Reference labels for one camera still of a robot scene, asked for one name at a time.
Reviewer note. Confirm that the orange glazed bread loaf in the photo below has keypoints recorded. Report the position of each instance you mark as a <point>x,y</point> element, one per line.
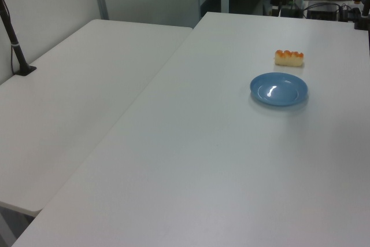
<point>288,59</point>

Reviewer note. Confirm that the white side table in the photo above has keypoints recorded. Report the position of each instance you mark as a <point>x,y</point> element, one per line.
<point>72,99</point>

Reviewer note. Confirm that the pale blue waste bin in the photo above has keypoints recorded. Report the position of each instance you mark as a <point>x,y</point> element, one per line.
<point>266,2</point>

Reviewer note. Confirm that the black electronics box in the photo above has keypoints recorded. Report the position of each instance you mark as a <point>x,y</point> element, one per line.
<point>322,12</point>

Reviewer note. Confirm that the blue round plate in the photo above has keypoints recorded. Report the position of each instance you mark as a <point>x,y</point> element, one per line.
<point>277,89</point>

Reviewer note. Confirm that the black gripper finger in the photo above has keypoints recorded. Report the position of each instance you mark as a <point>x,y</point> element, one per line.
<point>279,11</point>
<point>274,11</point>

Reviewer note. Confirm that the black stand base plate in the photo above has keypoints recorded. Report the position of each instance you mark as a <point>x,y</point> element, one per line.
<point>26,70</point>

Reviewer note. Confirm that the black clamp mount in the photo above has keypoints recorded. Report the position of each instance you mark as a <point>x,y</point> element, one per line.
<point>362,18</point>

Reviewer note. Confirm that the black camera stand pole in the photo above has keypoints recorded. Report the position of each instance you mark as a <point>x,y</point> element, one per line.
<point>11,31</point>

